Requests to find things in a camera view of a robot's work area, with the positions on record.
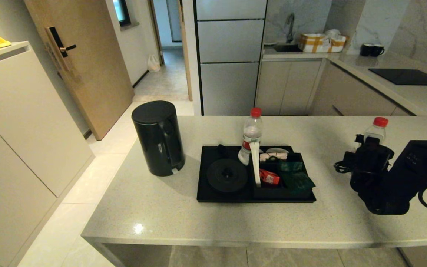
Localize beige kitchen base cabinets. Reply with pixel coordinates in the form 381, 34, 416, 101
254, 59, 414, 116

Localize dark green packet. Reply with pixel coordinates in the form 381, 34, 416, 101
281, 171, 316, 193

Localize tall grey refrigerator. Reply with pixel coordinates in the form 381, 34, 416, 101
193, 0, 267, 116

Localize long white paper sachet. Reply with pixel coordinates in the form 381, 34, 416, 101
249, 143, 261, 188

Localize teal plastic snack bag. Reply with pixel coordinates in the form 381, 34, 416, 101
277, 160, 304, 172

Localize chrome kitchen faucet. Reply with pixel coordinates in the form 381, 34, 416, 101
285, 13, 295, 43

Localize beige storage cabinet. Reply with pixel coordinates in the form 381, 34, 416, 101
0, 41, 95, 267

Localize pink white sachet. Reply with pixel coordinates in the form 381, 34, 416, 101
259, 153, 286, 162

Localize black compartment organizer box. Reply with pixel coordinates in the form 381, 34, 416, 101
250, 152, 314, 200

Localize black induction cooktop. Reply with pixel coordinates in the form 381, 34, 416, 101
368, 68, 427, 86

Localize clear water bottle red cap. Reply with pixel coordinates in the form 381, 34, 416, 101
364, 117, 389, 145
237, 107, 263, 166

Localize black rectangular serving tray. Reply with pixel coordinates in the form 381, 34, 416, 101
196, 145, 317, 203

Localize red snack packet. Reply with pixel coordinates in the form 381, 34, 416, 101
258, 169, 281, 185

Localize light wooden door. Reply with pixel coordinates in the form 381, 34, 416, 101
24, 0, 135, 141

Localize black door lock handle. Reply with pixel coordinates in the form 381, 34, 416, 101
45, 26, 77, 73

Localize round black kettle base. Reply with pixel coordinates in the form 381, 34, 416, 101
206, 159, 248, 193

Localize dark framed window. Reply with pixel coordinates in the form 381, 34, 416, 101
112, 0, 131, 28

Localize white plastic shopping bag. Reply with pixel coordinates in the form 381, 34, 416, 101
147, 54, 161, 72

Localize cardboard box yellow tape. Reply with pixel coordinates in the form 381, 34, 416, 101
298, 33, 348, 53

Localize steel kitchen sink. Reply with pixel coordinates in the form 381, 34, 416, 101
273, 43, 303, 53

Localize black electric kettle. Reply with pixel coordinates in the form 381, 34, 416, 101
131, 100, 186, 177

